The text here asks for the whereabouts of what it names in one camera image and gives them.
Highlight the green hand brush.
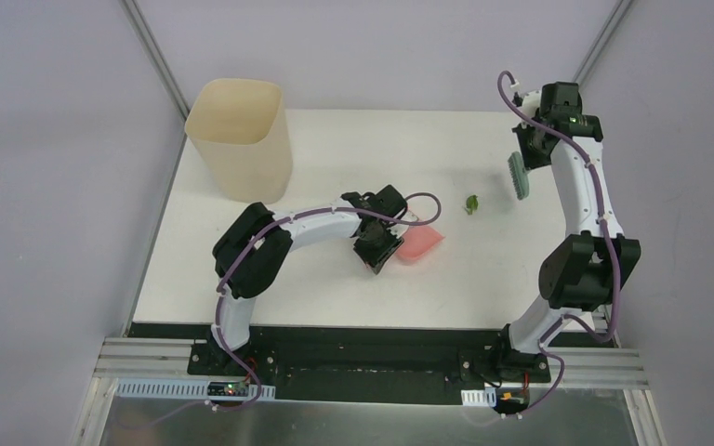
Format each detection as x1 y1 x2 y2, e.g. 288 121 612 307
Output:
508 151 530 201

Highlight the pink plastic dustpan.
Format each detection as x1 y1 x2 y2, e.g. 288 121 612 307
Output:
394 225 445 265

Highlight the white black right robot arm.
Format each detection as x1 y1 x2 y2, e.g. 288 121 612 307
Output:
490 82 641 381

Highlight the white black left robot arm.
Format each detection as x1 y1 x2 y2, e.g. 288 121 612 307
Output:
210 185 408 376

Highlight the green paper scrap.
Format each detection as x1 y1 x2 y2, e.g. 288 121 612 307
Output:
464 194 479 216

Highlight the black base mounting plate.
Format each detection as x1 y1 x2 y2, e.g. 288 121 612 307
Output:
185 322 552 408

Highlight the beige plastic waste bin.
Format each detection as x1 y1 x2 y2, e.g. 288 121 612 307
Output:
185 78 293 203

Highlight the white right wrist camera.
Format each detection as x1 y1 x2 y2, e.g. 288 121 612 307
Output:
511 89 541 119

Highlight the right white cable duct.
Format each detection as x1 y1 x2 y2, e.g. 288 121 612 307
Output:
460 387 497 408

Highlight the white cable duct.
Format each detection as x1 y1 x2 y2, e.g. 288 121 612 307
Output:
460 387 497 408
115 378 276 401

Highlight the left white cable duct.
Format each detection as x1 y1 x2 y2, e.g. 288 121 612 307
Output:
115 378 276 401

